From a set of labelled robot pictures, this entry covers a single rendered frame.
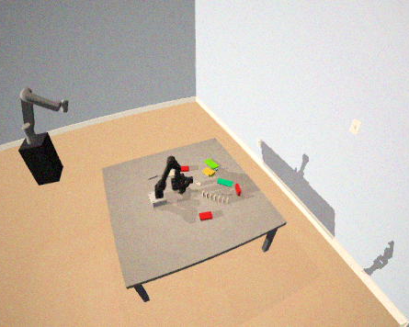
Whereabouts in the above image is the yellow rectangular block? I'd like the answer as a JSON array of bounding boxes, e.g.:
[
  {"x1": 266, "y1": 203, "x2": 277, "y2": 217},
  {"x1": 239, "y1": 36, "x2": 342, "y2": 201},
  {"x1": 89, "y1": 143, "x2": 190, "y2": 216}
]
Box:
[{"x1": 202, "y1": 167, "x2": 215, "y2": 177}]

